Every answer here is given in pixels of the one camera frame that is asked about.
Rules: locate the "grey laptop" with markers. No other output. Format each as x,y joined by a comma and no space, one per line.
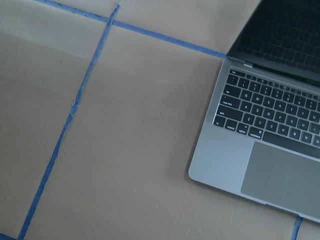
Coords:
260,138

